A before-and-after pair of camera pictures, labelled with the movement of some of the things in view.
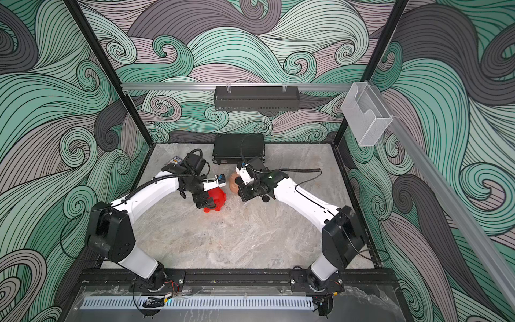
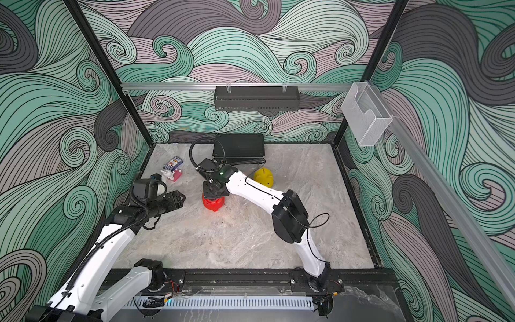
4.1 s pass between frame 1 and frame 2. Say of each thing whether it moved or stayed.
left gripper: moved
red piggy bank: stayed
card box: stayed
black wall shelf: stayed
